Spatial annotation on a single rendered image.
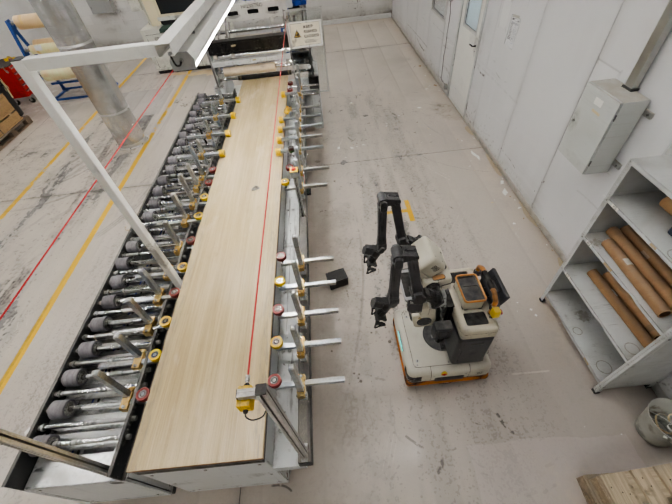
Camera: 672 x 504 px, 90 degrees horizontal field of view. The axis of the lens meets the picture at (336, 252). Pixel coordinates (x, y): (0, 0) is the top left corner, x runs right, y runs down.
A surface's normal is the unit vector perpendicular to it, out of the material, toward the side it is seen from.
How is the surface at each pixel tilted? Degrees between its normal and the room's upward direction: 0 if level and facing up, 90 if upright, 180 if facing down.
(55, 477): 0
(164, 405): 0
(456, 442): 0
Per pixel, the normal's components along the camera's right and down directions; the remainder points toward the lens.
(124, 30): 0.07, 0.73
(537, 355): -0.08, -0.67
